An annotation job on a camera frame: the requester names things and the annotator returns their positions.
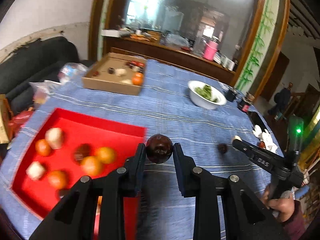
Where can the black leather sofa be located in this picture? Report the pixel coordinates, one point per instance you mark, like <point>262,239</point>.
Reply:
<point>35,62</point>

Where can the orange tangerine in box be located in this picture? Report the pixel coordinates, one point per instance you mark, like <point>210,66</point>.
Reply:
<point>137,80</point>

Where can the clear plastic bag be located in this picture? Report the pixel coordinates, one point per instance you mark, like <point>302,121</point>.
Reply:
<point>69,70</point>

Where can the dark glass jar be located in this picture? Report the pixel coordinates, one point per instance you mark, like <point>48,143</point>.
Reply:
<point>231,94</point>

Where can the dark round plum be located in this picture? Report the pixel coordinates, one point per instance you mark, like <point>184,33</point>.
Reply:
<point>159,148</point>

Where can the red jujube date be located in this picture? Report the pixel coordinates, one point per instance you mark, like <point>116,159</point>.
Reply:
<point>81,152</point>

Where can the orange tangerine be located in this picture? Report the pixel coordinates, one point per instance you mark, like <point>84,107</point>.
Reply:
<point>43,148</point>
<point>92,166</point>
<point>137,80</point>
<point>106,155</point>
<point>57,179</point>

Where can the white crumpled tissue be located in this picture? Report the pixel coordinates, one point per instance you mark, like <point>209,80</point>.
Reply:
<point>264,135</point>

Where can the beige sugarcane chunk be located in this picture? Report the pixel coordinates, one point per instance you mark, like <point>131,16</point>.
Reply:
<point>35,171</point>

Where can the white sugarcane cube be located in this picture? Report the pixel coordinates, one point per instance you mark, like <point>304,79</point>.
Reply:
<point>236,137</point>

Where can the wooden sideboard counter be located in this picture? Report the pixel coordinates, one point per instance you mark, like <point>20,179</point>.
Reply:
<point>170,56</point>

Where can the wrinkled red date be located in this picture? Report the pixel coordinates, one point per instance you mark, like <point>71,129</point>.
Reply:
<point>262,145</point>

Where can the white bowl with greens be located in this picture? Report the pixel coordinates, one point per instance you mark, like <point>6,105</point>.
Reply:
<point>205,96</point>

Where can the red label sauce jar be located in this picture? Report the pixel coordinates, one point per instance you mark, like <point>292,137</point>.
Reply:
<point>244,104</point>

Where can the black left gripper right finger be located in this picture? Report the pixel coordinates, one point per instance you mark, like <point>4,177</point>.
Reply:
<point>225,208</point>

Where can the red plastic tray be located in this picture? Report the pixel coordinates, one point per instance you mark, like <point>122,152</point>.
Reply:
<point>81,175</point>

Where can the pink thermos jug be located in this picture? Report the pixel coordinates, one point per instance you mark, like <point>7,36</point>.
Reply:
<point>210,50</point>

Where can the blue plaid tablecloth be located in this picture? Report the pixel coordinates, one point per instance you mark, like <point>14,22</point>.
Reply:
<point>163,106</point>

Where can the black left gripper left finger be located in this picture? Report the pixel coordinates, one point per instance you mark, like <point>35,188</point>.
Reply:
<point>101,208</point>

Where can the small dark plum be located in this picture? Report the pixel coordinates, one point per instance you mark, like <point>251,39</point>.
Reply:
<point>222,148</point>

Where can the person's right hand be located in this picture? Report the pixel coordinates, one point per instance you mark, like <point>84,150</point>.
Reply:
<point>285,206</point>

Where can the brown cardboard box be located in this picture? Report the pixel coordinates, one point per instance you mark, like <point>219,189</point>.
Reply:
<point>113,73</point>

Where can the white sugarcane chunk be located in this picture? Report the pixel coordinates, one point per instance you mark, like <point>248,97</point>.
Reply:
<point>54,137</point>

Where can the red plastic bag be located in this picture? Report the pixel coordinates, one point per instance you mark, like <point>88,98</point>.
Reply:
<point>19,120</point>

